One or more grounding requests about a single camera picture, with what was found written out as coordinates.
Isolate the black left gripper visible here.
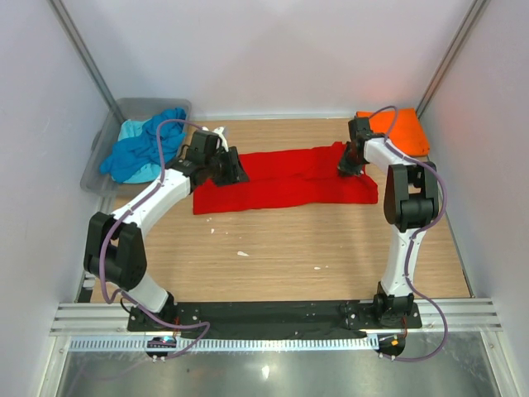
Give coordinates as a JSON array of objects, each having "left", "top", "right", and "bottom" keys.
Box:
[{"left": 204, "top": 146, "right": 249, "bottom": 187}]

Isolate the red t shirt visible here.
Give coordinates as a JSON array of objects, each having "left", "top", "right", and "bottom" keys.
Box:
[{"left": 193, "top": 141, "right": 379, "bottom": 215}]

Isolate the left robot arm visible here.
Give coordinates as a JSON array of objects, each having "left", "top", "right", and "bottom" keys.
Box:
[{"left": 83, "top": 127, "right": 249, "bottom": 331}]

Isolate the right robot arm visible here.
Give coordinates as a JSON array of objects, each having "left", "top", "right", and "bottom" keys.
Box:
[{"left": 337, "top": 116, "right": 440, "bottom": 328}]

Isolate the light blue t shirt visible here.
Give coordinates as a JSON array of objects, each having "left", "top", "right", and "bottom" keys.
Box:
[{"left": 113, "top": 120, "right": 160, "bottom": 184}]

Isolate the folded orange t shirt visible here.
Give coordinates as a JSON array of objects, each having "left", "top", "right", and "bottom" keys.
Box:
[{"left": 356, "top": 108, "right": 430, "bottom": 157}]

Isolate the grey plastic bin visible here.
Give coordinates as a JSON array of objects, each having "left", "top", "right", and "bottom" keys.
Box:
[{"left": 79, "top": 97, "right": 193, "bottom": 201}]

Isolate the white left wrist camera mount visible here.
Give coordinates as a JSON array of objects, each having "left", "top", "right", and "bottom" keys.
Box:
[{"left": 209, "top": 127, "right": 229, "bottom": 151}]

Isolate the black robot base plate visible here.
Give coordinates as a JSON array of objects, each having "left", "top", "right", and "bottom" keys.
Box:
[{"left": 156, "top": 299, "right": 422, "bottom": 339}]

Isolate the white slotted cable duct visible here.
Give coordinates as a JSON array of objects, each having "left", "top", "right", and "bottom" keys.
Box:
[{"left": 69, "top": 335, "right": 379, "bottom": 353}]

